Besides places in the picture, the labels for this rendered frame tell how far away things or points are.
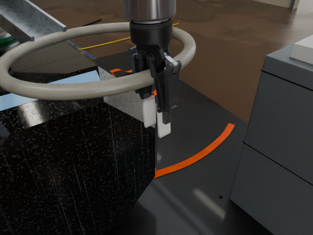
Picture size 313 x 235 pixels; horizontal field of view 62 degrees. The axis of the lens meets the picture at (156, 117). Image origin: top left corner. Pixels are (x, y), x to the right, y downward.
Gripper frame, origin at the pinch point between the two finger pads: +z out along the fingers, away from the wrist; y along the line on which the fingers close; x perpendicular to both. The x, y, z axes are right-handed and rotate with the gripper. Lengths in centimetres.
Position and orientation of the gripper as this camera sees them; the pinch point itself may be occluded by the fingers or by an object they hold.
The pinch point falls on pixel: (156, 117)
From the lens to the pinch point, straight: 56.4
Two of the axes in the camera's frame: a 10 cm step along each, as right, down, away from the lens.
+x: -7.9, 3.6, -5.0
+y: -6.1, -4.0, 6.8
